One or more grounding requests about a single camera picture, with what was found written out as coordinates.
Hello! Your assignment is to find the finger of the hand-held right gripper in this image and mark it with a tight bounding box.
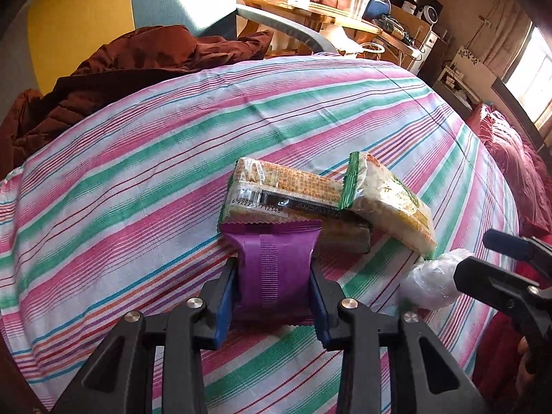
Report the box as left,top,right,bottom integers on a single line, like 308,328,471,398
454,256,552,338
482,229,552,281

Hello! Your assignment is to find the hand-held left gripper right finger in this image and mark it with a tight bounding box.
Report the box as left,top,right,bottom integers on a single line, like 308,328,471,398
309,262,490,414

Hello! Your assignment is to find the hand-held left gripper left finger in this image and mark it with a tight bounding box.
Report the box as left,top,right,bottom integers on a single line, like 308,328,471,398
52,258,238,414

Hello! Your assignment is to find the white plastic bag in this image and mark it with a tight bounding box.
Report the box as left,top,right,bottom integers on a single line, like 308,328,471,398
397,249,469,311

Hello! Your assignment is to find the purple snack packet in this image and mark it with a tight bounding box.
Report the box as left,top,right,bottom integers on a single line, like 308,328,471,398
219,219,323,326

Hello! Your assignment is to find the person's right hand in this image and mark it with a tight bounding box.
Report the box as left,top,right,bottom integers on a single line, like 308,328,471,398
515,335,539,376

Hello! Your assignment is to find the red blanket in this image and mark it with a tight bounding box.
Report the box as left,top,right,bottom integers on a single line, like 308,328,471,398
466,102,552,414

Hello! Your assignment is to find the cracker packet with green ends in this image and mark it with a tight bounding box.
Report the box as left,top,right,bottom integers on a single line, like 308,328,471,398
338,152,437,259

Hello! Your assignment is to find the cracker packet with black seam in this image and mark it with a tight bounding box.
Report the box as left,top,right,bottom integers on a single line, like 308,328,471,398
216,157,374,254

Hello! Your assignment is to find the striped bedsheet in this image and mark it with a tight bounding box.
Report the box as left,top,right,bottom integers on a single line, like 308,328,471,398
0,54,520,414

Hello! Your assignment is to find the side window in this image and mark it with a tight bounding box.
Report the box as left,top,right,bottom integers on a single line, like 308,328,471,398
502,26,552,131

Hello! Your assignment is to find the flower print cardboard box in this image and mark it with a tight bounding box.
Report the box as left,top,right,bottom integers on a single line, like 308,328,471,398
435,45,497,109

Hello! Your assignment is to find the white cabinet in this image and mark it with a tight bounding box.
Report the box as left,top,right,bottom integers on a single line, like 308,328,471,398
407,32,453,77

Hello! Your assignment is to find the beige curtain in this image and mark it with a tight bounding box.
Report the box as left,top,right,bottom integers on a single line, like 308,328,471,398
482,0,536,70

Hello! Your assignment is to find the brown cardboard box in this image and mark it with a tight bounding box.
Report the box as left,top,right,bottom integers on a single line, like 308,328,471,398
388,4,432,43

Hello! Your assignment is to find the white round appliance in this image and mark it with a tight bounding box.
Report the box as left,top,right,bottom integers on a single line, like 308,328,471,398
416,4,443,25

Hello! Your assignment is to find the maroon padded jacket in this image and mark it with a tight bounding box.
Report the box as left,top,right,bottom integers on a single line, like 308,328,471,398
0,25,274,179

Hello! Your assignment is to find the blue bag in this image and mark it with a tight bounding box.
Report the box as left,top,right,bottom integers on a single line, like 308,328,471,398
362,0,391,22

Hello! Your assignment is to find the wooden table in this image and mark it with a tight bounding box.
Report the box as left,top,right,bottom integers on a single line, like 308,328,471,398
241,0,383,58

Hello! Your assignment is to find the grey yellow blue lounge chair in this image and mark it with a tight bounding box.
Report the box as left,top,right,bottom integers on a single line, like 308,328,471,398
26,0,338,96

